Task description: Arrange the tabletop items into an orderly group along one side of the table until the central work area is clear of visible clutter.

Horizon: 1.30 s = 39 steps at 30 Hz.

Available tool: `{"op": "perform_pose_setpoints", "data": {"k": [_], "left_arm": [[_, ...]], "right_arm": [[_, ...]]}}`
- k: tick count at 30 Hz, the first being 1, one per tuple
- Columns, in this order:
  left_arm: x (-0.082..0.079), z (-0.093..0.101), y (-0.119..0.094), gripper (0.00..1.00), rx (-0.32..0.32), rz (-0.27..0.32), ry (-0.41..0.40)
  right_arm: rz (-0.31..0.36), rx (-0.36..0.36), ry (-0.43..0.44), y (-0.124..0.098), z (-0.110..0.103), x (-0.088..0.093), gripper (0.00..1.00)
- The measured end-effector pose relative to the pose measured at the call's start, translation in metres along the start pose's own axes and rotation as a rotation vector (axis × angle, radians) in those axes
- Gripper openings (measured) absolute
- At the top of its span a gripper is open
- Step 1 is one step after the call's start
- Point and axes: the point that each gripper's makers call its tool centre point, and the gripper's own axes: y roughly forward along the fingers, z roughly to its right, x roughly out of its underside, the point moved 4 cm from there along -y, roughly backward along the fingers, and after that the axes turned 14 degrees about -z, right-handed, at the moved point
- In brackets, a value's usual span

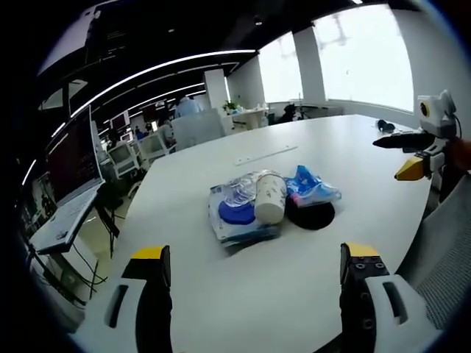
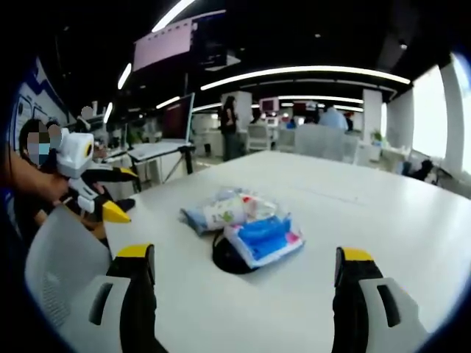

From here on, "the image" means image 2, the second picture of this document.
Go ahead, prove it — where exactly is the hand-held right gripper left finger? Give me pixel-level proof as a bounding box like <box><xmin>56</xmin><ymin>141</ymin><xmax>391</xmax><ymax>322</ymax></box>
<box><xmin>58</xmin><ymin>242</ymin><xmax>174</xmax><ymax>353</ymax></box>

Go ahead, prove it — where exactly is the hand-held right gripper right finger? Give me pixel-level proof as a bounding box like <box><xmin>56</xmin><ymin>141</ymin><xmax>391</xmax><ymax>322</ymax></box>
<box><xmin>330</xmin><ymin>246</ymin><xmax>431</xmax><ymax>353</ymax></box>

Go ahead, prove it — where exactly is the light blue packet item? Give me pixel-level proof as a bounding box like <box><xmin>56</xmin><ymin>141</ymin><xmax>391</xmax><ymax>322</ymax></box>
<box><xmin>179</xmin><ymin>205</ymin><xmax>225</xmax><ymax>237</ymax></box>

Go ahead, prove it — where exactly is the blue wipes packet item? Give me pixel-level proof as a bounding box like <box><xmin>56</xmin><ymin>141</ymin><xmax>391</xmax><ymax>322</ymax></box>
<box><xmin>223</xmin><ymin>212</ymin><xmax>306</xmax><ymax>270</ymax></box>

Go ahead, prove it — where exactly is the white printed packet item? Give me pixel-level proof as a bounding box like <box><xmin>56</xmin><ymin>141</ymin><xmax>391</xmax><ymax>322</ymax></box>
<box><xmin>202</xmin><ymin>186</ymin><xmax>283</xmax><ymax>232</ymax></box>

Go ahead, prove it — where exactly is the dark object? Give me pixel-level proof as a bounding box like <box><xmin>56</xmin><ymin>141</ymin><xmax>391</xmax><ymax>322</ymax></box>
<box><xmin>113</xmin><ymin>198</ymin><xmax>137</xmax><ymax>213</ymax></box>

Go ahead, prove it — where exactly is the white tripod stand table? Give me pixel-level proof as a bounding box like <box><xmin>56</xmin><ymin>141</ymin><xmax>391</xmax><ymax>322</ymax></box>
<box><xmin>126</xmin><ymin>140</ymin><xmax>196</xmax><ymax>185</ymax></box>

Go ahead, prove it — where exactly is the grey mesh office chair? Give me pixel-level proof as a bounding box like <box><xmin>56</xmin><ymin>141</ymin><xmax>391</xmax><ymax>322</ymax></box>
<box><xmin>23</xmin><ymin>204</ymin><xmax>113</xmax><ymax>334</ymax></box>

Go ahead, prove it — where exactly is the open laptop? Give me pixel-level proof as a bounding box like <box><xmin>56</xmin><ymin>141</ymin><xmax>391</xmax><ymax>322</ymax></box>
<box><xmin>160</xmin><ymin>93</ymin><xmax>196</xmax><ymax>145</ymax></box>

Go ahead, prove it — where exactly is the hanging pink screen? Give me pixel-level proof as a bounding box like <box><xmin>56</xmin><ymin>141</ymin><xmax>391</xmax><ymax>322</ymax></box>
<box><xmin>132</xmin><ymin>21</ymin><xmax>195</xmax><ymax>72</ymax></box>

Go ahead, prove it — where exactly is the white office chair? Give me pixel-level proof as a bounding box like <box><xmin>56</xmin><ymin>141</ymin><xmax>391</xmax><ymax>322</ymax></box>
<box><xmin>294</xmin><ymin>124</ymin><xmax>346</xmax><ymax>163</ymax></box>
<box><xmin>246</xmin><ymin>123</ymin><xmax>274</xmax><ymax>152</ymax></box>

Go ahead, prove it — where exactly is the hanging dark screen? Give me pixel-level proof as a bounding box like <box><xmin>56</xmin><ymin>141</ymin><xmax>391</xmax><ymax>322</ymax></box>
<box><xmin>192</xmin><ymin>13</ymin><xmax>230</xmax><ymax>70</ymax></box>

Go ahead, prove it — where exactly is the ceiling light strip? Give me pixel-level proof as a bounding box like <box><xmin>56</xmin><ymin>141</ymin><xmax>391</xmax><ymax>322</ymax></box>
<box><xmin>151</xmin><ymin>0</ymin><xmax>198</xmax><ymax>33</ymax></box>

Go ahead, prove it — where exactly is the long curved ceiling light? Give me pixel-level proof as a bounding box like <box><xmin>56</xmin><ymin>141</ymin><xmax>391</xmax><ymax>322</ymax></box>
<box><xmin>199</xmin><ymin>65</ymin><xmax>412</xmax><ymax>92</ymax></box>

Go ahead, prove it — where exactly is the blue white wall board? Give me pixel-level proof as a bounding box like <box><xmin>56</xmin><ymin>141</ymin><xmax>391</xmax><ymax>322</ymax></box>
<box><xmin>10</xmin><ymin>57</ymin><xmax>69</xmax><ymax>128</ymax></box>

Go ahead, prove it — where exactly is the black round cable grommet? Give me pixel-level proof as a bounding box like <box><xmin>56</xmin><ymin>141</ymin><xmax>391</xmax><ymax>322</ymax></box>
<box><xmin>211</xmin><ymin>231</ymin><xmax>263</xmax><ymax>275</ymax></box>

